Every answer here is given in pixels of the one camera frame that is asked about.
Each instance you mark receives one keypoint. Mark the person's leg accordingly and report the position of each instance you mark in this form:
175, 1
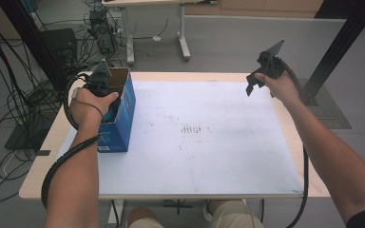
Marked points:
142, 218
234, 215

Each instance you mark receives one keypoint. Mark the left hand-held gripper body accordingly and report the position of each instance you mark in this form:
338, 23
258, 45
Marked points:
100, 84

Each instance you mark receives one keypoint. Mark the blue cardboard box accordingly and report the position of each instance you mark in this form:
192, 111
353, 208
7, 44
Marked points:
119, 136

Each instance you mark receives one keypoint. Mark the person's right hand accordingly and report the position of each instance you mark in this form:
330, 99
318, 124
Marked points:
283, 90

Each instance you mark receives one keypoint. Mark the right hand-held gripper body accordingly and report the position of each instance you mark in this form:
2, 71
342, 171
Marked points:
272, 66

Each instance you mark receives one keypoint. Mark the white shoe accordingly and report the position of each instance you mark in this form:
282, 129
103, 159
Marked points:
207, 211

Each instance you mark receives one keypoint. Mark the black metal post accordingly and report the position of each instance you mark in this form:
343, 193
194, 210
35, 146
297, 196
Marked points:
33, 41
339, 44

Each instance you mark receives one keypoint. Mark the black stand base plate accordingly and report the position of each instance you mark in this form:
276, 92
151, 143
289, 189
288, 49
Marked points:
22, 139

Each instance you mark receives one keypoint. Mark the person's left leg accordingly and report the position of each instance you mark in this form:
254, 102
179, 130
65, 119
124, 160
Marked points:
142, 218

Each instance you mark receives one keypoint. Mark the black table foot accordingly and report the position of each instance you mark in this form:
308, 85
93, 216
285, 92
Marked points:
178, 206

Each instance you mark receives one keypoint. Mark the black equipment box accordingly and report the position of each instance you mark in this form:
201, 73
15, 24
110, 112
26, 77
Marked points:
60, 44

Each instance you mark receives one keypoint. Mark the person's left hand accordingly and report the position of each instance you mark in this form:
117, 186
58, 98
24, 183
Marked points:
87, 107

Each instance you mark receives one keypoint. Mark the person's right leg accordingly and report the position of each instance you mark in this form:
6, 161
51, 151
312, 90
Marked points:
234, 215

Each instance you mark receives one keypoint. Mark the white height-adjustable desk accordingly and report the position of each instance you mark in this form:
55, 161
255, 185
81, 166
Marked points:
182, 31

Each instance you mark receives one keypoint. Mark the black computer tower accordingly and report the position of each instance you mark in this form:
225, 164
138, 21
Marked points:
103, 31

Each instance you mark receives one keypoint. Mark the white table mat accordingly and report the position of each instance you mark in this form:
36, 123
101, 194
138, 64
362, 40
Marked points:
202, 158

